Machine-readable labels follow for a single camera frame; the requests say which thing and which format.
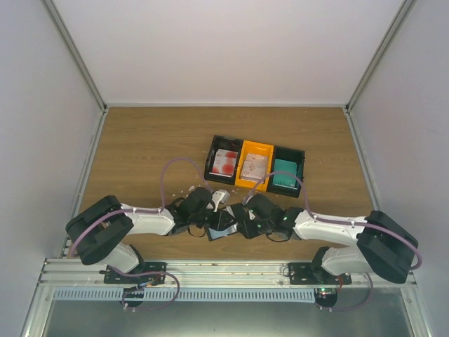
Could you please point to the aluminium rail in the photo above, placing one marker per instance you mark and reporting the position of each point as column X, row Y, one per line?
column 190, row 273

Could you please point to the red card stack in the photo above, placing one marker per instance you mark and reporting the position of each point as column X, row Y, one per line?
column 224, row 163

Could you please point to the white VIP card stack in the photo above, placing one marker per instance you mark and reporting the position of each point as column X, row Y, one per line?
column 254, row 167

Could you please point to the grey slotted cable duct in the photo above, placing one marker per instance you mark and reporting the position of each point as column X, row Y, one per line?
column 187, row 295

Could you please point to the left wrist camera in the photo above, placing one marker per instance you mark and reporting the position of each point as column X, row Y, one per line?
column 219, row 197

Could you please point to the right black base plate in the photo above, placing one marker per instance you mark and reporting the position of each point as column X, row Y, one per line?
column 301, row 273

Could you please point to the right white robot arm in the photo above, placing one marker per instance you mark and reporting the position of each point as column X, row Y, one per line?
column 373, row 244

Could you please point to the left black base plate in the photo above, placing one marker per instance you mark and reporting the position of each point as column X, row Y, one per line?
column 113, row 277

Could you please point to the frame post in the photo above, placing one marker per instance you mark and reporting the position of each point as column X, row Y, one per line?
column 394, row 27
column 68, row 41

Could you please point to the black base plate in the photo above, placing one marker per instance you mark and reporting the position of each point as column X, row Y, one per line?
column 113, row 277
column 301, row 273

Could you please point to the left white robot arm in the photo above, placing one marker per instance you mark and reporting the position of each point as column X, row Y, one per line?
column 97, row 233

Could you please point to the orange card bin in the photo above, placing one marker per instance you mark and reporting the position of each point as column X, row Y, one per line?
column 255, row 148

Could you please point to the right black card bin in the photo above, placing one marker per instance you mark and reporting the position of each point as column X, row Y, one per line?
column 297, row 156

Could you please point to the right frame post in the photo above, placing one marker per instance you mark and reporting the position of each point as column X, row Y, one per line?
column 394, row 27

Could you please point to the black leather card holder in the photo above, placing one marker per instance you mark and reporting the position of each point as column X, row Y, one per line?
column 227, row 221

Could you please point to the teal card stack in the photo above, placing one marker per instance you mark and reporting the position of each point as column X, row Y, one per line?
column 282, row 180

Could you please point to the black card bin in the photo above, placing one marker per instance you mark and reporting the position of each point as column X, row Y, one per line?
column 221, row 142
column 297, row 156

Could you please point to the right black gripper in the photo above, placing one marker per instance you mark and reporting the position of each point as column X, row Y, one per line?
column 248, row 232

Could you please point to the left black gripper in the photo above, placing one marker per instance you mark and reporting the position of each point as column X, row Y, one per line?
column 221, row 220

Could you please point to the left black card bin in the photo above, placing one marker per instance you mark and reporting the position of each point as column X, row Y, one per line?
column 221, row 142

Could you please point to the left frame post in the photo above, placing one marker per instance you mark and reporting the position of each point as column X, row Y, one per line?
column 68, row 41

